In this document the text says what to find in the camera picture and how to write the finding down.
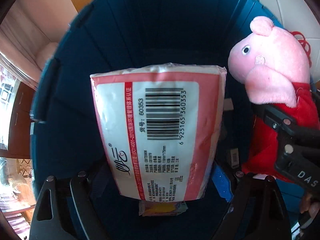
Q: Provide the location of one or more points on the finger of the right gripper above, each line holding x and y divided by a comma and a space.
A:
277, 119

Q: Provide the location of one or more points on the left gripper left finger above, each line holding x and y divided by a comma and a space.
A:
85, 189

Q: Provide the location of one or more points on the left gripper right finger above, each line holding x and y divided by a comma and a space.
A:
228, 185

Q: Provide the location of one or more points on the white barcode box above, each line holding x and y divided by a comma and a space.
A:
234, 153

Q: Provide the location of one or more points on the colourful sanitary pad pack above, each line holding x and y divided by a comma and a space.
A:
161, 209

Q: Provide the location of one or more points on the pink pig plush red dress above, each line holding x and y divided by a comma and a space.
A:
274, 68

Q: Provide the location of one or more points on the pink white tissue pack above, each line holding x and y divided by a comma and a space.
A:
160, 126

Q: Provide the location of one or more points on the red plastic handbag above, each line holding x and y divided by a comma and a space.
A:
304, 43

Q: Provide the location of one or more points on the dark wooden cabinet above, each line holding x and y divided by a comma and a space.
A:
20, 122

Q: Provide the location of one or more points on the blue plastic storage bin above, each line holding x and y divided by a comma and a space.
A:
112, 35

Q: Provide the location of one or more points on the pink curtain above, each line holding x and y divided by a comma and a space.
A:
30, 33

